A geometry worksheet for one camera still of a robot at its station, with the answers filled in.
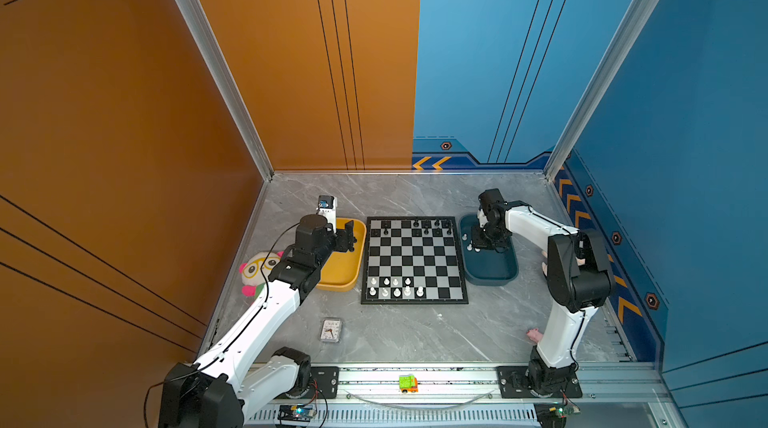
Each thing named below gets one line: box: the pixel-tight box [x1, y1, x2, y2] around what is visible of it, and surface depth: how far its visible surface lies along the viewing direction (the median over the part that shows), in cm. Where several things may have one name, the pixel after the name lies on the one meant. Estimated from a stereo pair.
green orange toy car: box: [399, 375, 419, 393], surface depth 74 cm
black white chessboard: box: [361, 216, 469, 305], surface depth 94 cm
